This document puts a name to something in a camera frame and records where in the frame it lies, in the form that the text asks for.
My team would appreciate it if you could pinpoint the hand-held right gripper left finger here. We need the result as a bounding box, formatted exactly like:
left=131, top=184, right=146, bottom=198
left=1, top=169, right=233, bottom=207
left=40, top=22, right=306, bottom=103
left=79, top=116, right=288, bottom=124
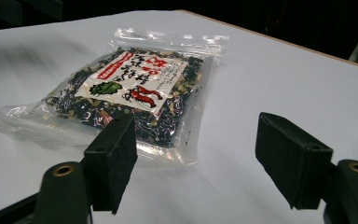
left=81, top=112, right=139, bottom=216

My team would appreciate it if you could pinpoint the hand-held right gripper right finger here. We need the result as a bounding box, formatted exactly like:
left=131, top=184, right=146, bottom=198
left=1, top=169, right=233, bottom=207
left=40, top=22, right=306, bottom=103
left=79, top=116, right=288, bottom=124
left=255, top=111, right=336, bottom=211

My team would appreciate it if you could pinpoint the clear dried seaweed packet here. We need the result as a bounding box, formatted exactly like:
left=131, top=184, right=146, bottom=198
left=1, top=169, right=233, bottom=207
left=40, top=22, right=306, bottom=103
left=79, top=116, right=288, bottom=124
left=0, top=27, right=231, bottom=168

